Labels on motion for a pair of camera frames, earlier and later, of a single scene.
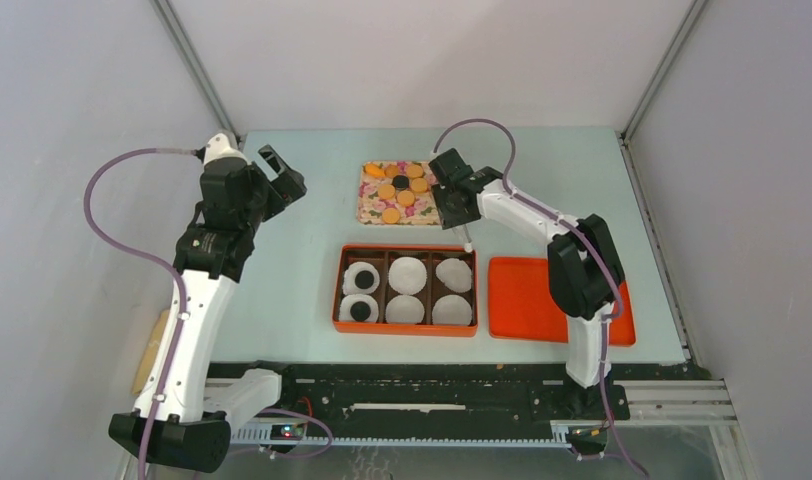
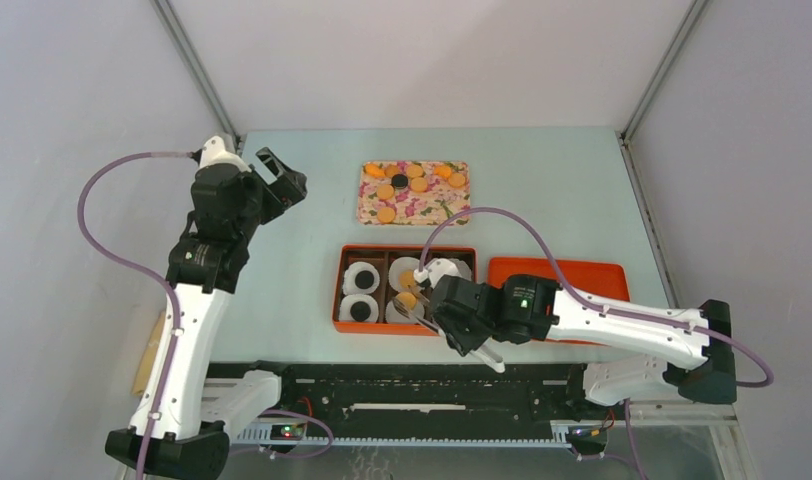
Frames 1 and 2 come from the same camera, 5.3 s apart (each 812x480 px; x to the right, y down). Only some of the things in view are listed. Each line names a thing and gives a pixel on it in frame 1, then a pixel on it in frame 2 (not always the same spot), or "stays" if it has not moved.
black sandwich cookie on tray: [400, 182] stays
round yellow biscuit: [419, 185] stays
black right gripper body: [448, 215] -> [467, 339]
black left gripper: [284, 188] stays
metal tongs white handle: [468, 246] -> [489, 355]
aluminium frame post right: [695, 8] stays
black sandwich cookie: [360, 311] stays
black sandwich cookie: [364, 279] stays
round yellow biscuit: [405, 198] -> [406, 278]
